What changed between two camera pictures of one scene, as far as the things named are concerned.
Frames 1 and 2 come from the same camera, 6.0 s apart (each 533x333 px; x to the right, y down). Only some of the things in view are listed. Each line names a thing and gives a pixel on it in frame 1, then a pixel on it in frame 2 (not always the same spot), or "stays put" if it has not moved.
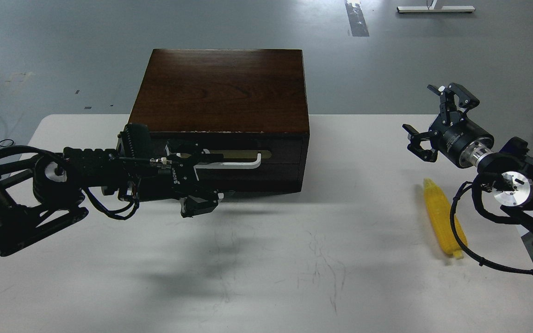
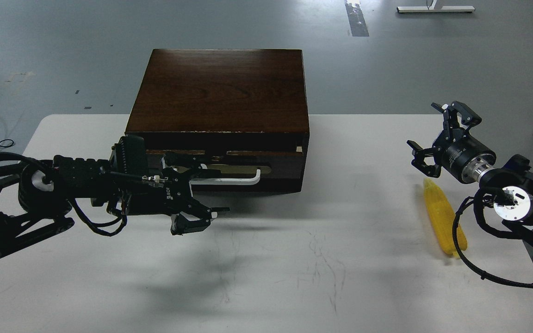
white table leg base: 431,8 stays put
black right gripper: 453,134 to 458,153
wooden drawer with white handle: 242,152 to 208,168
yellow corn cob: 440,212 stays put
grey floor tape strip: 356,21 stays put
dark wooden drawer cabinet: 246,108 stays put
